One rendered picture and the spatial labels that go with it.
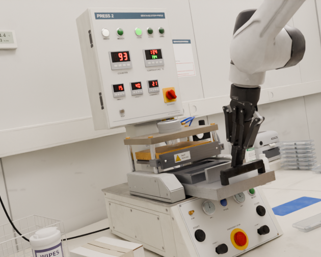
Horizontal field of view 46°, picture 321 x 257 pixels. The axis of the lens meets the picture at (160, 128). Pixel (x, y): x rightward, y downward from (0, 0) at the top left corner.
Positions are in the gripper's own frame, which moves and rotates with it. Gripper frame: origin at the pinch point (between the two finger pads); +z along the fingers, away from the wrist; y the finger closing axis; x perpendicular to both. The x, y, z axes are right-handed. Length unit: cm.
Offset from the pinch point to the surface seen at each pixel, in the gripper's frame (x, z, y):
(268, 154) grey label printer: 91, 41, -58
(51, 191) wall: -28, 36, -72
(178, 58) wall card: 58, -8, -101
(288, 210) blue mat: 37.1, 31.7, -5.9
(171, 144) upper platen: -0.3, 6.0, -28.9
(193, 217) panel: -11.3, 16.8, -3.3
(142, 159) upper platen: -9.3, 11.0, -32.6
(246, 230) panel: 4.0, 22.7, 3.1
